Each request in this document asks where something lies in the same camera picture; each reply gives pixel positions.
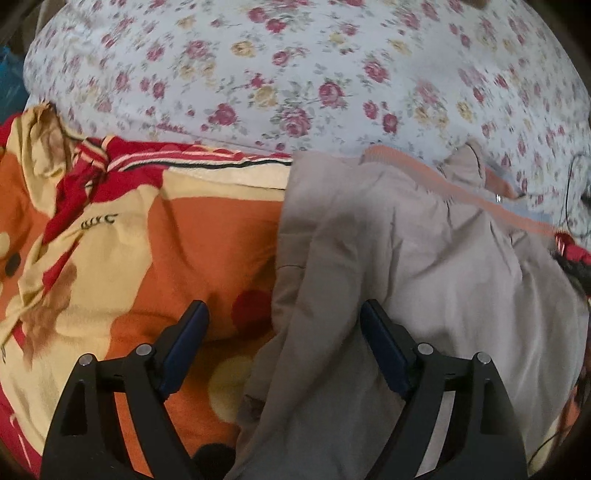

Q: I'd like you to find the floral quilt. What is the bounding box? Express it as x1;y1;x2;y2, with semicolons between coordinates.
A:
23;0;591;232

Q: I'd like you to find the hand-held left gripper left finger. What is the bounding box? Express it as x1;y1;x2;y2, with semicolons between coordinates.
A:
41;300;211;480

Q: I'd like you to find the blue plastic bag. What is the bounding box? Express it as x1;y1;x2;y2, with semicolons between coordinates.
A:
0;46;28;112

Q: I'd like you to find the red and dark item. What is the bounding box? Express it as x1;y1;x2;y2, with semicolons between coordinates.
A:
551;233;591;296

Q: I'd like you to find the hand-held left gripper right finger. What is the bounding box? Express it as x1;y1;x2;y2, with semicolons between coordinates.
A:
360;299;529;480

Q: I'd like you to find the black cable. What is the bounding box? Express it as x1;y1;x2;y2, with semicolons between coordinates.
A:
556;154;591;234

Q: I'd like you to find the beige jacket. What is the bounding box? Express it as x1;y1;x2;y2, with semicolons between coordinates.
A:
224;144;591;480

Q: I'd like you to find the orange printed fleece blanket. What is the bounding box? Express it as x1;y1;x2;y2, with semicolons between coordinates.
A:
0;104;296;478

